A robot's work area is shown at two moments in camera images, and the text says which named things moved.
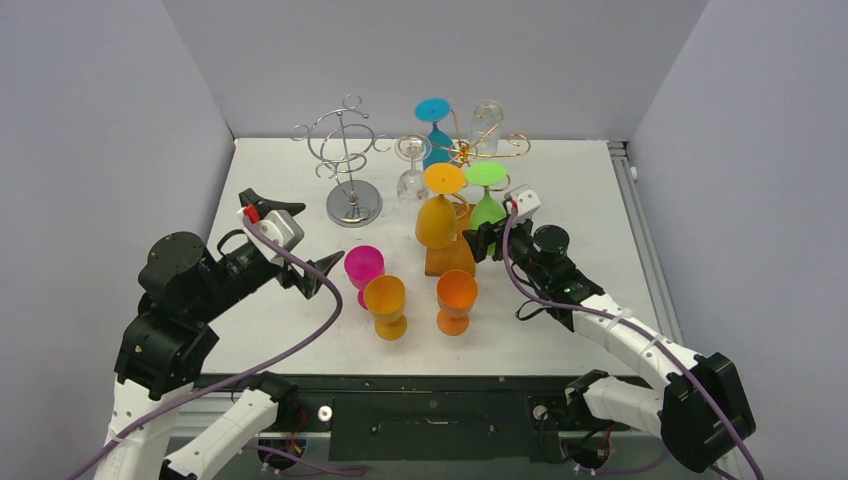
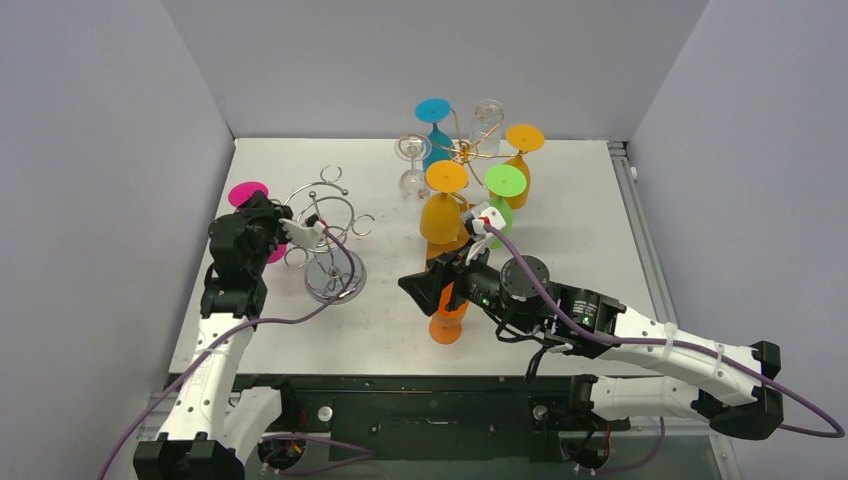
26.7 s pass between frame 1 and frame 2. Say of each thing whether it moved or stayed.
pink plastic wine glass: moved
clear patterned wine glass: stayed
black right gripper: moved
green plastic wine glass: moved
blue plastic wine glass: stayed
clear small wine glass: stayed
